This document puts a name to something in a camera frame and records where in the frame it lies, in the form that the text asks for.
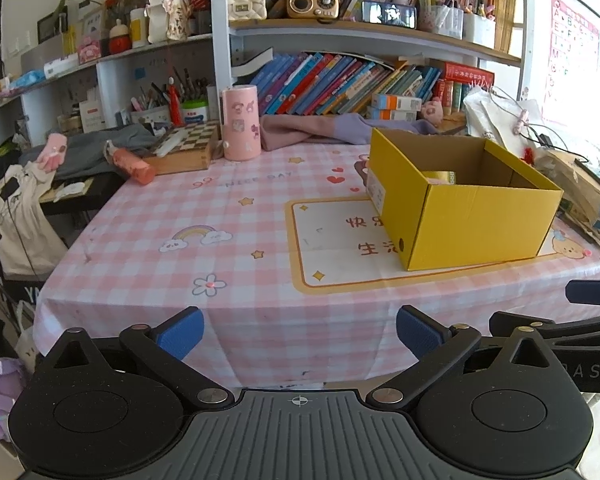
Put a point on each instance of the retro wooden radio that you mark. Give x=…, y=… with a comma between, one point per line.
x=310, y=6

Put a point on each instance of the pink knit glove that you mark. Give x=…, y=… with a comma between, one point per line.
x=52, y=152

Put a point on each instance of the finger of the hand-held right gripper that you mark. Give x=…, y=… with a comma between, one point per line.
x=592, y=292
x=580, y=330

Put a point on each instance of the purple backpack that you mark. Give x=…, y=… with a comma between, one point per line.
x=0, y=400

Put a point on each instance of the smartphone showing video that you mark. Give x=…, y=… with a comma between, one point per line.
x=387, y=14

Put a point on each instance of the pink checked desktop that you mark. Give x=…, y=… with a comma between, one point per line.
x=180, y=200

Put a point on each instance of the pile of white paper bags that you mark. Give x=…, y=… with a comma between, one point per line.
x=495, y=115

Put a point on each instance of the grey cloth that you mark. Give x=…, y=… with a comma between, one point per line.
x=95, y=145

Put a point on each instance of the red tassel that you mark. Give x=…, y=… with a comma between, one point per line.
x=528, y=156

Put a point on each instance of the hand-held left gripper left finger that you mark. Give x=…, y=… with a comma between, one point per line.
x=180, y=332

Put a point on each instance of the yellow cardboard box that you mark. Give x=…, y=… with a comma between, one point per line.
x=480, y=225

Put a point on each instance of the stack of worn books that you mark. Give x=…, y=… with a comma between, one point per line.
x=585, y=200

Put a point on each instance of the white printed tote bag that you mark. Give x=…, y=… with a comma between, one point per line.
x=20, y=225

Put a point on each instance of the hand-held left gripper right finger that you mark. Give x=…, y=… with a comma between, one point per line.
x=420, y=332

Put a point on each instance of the white wooden bookshelf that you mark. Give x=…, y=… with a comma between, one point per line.
x=220, y=35

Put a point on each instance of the black side table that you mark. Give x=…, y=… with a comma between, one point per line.
x=80, y=195

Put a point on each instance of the red white round doll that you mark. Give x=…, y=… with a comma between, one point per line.
x=120, y=40

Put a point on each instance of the white jar green lid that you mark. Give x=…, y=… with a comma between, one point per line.
x=195, y=112

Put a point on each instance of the alphabet wall poster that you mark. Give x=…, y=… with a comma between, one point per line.
x=575, y=60

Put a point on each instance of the white box red label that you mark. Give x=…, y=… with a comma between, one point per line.
x=92, y=112

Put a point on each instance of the pink sticker cylinder holder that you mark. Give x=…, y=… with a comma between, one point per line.
x=240, y=125

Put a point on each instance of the black power adapter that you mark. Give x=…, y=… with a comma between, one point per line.
x=545, y=140

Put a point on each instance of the white bin of pens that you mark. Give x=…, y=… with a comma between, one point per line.
x=440, y=17

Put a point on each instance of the pink purple cloth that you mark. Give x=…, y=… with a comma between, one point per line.
x=320, y=127

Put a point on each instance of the white pink rabbit figurine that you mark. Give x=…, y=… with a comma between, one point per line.
x=167, y=10

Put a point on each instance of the pink pendant charm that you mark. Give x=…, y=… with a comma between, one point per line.
x=520, y=121

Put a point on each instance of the yellow tape roll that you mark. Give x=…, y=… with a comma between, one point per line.
x=440, y=177

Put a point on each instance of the red thick book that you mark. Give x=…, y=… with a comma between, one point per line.
x=467, y=72

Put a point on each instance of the pink plush pig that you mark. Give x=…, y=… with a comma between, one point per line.
x=432, y=112

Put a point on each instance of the orange pink spray bottle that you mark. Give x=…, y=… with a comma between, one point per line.
x=132, y=165

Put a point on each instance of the row of colourful books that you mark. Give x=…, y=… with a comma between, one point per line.
x=330, y=85

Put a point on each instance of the pen holder with pens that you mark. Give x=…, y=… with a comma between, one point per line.
x=150, y=112

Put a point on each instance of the wooden chessboard box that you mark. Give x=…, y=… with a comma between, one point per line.
x=190, y=150

